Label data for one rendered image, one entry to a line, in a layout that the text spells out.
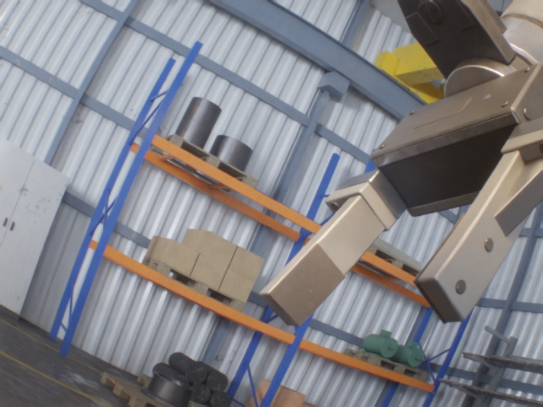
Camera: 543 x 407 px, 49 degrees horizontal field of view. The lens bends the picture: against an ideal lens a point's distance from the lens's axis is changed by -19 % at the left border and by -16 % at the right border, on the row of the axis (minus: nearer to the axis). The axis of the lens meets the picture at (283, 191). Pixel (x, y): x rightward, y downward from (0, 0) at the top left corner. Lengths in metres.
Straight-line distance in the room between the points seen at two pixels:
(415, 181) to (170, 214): 9.10
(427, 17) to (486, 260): 0.17
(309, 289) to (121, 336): 9.07
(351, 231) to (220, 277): 7.98
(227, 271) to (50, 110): 3.27
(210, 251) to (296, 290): 7.92
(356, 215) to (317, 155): 9.98
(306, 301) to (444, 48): 0.17
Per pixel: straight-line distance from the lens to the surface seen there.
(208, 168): 8.12
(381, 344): 9.92
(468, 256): 0.26
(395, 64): 10.71
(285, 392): 9.17
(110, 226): 7.74
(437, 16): 0.39
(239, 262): 8.44
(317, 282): 0.38
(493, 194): 0.28
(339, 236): 0.39
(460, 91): 0.40
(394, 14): 11.48
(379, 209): 0.40
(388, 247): 9.53
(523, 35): 0.41
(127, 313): 9.37
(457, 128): 0.35
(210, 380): 8.60
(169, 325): 9.58
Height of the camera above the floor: 1.27
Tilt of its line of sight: 12 degrees up
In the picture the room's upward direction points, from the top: 24 degrees clockwise
